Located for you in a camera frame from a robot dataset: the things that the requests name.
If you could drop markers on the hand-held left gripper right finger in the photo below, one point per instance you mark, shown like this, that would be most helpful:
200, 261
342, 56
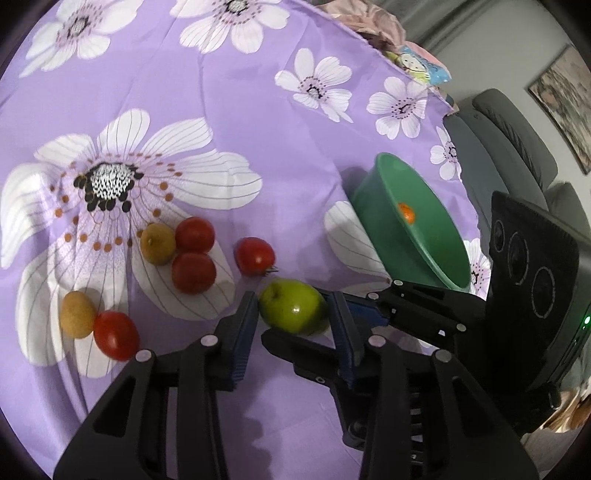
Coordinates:
344, 337

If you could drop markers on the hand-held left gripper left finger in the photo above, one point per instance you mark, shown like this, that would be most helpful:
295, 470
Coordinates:
244, 332

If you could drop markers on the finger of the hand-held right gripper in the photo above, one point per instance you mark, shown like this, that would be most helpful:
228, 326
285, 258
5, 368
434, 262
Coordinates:
300, 353
415, 304

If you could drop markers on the green apple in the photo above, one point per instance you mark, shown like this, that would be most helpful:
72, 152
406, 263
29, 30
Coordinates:
291, 302

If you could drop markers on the red tomato with stem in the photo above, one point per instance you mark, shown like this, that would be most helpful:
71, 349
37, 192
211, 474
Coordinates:
254, 256

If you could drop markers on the small orange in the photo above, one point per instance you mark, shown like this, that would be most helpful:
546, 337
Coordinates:
406, 213

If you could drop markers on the green plastic bowl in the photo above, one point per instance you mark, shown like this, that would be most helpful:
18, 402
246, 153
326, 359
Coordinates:
383, 203

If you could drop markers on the brown kiwi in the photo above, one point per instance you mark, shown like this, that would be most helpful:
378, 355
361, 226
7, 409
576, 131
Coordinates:
157, 242
77, 314

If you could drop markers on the grey sofa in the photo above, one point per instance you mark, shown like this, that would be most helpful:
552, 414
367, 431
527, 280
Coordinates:
498, 138

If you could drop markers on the purple floral cloth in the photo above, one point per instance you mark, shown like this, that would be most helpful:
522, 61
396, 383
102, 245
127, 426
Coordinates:
277, 138

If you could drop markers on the cartoon print pillow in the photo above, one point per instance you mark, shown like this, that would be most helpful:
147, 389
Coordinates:
415, 62

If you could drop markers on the grey curtain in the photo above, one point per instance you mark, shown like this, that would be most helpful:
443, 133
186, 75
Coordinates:
438, 23

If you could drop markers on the crumpled pink cloth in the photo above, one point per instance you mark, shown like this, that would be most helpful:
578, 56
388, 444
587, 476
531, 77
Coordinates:
369, 23

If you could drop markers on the framed wall picture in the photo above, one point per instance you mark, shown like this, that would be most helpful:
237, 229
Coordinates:
568, 97

